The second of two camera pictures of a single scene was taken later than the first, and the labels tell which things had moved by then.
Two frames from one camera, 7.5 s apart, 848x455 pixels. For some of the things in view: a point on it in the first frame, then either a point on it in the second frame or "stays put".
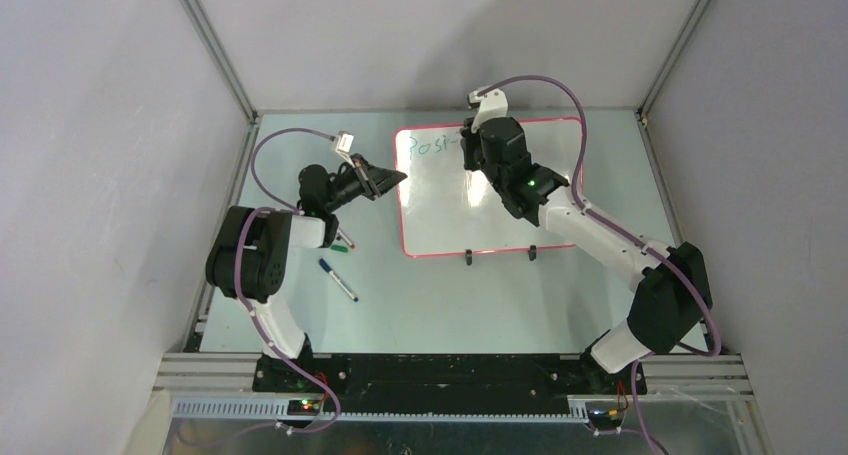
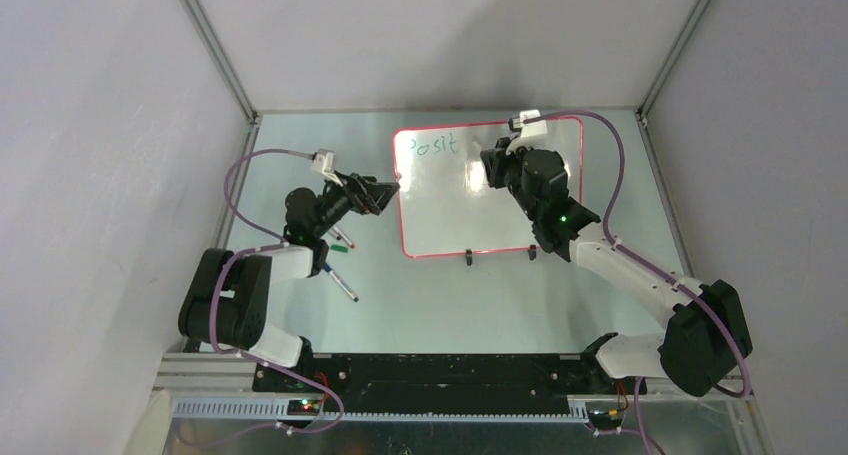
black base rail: x=444 y=383 stays put
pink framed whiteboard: x=445 y=209 stays put
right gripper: x=470 y=140 -> x=497 y=159
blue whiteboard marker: x=333 y=273 stays put
